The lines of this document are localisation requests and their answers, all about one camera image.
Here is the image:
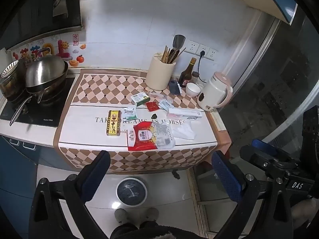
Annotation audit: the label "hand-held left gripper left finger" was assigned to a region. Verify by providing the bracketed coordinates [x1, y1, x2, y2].
[29, 150, 111, 239]

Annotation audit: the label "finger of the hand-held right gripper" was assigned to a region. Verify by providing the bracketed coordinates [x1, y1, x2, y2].
[240, 145, 275, 172]
[252, 139, 287, 158]

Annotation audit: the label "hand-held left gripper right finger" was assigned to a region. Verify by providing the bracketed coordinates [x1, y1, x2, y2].
[211, 150, 293, 239]

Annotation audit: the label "round trash bin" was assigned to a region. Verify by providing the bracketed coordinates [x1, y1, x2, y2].
[116, 177, 147, 207]

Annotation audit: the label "white red printed packet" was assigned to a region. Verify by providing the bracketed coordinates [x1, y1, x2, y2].
[127, 129, 136, 148]

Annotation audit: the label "yellow medicine box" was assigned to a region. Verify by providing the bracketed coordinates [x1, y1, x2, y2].
[107, 110, 121, 136]

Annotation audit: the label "red snack bag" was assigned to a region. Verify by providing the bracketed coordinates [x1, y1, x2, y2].
[128, 122, 160, 151]

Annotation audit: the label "white tissue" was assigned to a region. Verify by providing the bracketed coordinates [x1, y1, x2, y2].
[172, 122, 195, 140]

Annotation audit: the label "white green sachet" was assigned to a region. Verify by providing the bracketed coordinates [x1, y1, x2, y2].
[122, 107, 137, 120]

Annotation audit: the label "clear plastic wrapper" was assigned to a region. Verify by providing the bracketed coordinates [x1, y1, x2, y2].
[150, 121, 175, 150]

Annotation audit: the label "pink white toothpaste box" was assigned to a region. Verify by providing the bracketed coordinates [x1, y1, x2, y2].
[166, 108, 203, 120]

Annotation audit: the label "green white small box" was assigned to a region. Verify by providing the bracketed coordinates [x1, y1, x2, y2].
[131, 92, 151, 106]

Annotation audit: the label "white blue sachet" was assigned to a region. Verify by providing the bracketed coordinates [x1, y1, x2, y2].
[158, 99, 173, 110]

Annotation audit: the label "person's right forearm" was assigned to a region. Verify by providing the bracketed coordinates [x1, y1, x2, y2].
[290, 198, 316, 229]

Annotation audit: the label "person's left shoe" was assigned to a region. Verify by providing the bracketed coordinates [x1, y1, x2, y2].
[115, 208, 130, 226]

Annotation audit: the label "person's shoe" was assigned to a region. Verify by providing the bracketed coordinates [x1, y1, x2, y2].
[146, 207, 159, 221]
[115, 208, 130, 226]

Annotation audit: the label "checkered printed table mat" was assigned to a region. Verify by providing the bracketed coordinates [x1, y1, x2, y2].
[53, 67, 232, 173]

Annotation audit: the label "glass window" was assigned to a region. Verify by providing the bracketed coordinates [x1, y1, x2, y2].
[219, 12, 319, 140]

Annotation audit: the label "person's right shoe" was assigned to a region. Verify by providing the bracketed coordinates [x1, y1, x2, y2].
[146, 207, 159, 221]

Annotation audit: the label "white pink electric kettle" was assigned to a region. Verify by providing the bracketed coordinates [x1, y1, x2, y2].
[197, 71, 233, 112]

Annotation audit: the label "black induction cooktop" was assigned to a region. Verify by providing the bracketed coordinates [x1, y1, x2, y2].
[0, 76, 75, 127]

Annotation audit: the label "person's legs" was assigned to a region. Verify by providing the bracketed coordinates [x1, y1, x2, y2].
[113, 219, 200, 239]

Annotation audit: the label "blue base cabinet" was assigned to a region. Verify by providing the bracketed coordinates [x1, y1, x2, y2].
[0, 136, 73, 229]

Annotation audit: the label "white bowl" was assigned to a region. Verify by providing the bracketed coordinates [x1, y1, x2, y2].
[186, 83, 201, 98]

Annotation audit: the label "clear long plastic packet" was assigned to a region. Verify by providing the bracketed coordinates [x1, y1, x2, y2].
[143, 91, 168, 100]

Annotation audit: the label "dark sauce bottle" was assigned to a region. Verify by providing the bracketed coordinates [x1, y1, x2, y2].
[178, 57, 197, 88]

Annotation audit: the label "cream utensil holder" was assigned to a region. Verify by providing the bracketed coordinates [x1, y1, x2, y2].
[145, 52, 176, 91]

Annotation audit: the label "striped pot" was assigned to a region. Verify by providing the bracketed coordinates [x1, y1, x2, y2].
[0, 76, 28, 100]

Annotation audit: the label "bundle of wooden chopsticks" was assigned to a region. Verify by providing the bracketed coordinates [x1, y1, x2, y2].
[161, 45, 187, 65]

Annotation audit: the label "metal spatula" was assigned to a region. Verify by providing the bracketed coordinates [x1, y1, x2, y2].
[173, 34, 186, 53]

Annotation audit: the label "striped bowl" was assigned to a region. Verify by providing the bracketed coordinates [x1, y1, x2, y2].
[0, 60, 19, 78]

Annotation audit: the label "black range hood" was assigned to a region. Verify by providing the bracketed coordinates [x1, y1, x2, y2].
[0, 0, 84, 50]

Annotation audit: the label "black plug with cable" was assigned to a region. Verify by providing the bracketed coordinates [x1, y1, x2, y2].
[197, 50, 208, 83]

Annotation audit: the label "colourful wall stickers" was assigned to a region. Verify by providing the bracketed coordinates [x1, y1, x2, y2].
[12, 33, 88, 68]

